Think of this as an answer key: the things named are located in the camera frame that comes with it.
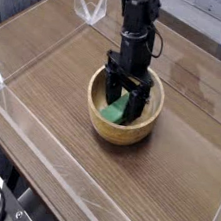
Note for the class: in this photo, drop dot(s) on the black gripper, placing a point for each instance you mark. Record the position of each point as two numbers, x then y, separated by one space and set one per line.
129 71

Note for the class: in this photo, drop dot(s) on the green rectangular block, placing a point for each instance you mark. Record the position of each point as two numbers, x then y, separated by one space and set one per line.
115 111

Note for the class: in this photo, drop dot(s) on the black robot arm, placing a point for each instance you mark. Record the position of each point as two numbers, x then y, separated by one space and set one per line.
138 31

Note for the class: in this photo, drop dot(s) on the brown wooden bowl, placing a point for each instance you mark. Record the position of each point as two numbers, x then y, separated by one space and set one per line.
126 134

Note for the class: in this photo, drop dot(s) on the grey metal clamp plate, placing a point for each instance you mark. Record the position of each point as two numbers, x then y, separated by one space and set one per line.
14 211

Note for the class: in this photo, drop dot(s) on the clear acrylic corner bracket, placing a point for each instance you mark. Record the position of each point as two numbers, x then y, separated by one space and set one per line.
89 12

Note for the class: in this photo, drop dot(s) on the clear acrylic barrier wall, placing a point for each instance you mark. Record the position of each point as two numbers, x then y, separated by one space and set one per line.
174 174

